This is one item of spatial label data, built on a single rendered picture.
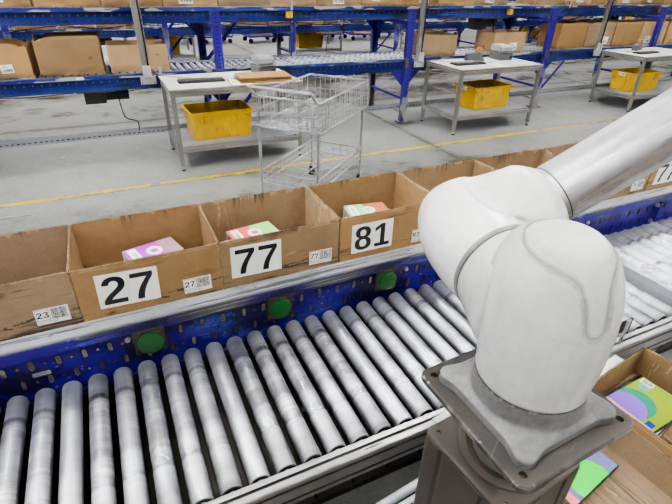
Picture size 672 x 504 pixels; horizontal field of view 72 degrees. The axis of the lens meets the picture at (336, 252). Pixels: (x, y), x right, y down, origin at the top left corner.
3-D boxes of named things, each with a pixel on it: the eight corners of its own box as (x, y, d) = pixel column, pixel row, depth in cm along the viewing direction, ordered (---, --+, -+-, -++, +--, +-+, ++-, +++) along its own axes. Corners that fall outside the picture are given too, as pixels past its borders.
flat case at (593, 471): (617, 469, 107) (619, 465, 106) (569, 515, 97) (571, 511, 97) (563, 427, 116) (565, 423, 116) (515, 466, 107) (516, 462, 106)
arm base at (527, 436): (636, 408, 67) (650, 381, 64) (523, 473, 59) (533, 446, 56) (538, 330, 81) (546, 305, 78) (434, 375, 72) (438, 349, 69)
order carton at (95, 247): (83, 323, 129) (66, 272, 120) (82, 270, 152) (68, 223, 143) (225, 290, 144) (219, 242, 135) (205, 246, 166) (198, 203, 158)
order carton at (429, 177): (434, 241, 173) (440, 199, 165) (393, 209, 196) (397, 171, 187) (515, 222, 188) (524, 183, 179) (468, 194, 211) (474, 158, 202)
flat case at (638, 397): (688, 412, 120) (691, 408, 119) (643, 441, 112) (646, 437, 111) (638, 377, 130) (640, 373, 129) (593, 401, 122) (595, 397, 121)
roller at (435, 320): (496, 398, 133) (500, 386, 130) (399, 298, 173) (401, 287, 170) (510, 393, 135) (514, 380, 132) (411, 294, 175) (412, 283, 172)
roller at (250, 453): (252, 499, 106) (251, 486, 103) (204, 352, 146) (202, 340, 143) (273, 490, 108) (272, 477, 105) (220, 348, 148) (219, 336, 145)
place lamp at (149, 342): (140, 357, 133) (135, 339, 129) (139, 354, 134) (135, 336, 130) (165, 350, 136) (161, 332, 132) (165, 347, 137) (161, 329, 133)
